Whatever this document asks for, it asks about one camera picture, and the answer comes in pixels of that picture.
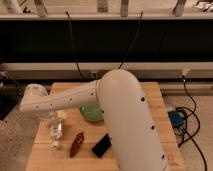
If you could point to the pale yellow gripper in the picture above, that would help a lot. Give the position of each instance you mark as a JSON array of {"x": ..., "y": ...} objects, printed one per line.
[{"x": 61, "y": 114}]

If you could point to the clear plastic bottle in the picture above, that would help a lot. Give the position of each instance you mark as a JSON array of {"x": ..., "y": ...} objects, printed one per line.
[{"x": 56, "y": 132}]

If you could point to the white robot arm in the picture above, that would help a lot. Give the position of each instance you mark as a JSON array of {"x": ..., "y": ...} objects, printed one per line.
[{"x": 135, "y": 141}]

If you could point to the green ceramic bowl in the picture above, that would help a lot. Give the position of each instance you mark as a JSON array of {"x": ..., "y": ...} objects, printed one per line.
[{"x": 91, "y": 113}]

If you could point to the red brown oblong object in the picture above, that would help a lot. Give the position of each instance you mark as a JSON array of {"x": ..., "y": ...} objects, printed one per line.
[{"x": 76, "y": 144}]

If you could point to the black smartphone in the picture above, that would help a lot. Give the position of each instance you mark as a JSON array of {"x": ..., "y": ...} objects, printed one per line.
[{"x": 101, "y": 147}]

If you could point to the dark equipment at left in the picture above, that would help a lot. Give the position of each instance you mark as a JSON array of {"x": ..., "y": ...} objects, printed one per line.
[{"x": 10, "y": 92}]

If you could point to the blue connector box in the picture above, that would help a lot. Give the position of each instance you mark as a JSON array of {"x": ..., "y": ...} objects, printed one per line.
[{"x": 175, "y": 119}]

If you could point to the wall power outlet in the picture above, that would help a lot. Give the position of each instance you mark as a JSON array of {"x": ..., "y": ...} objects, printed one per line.
[{"x": 94, "y": 74}]

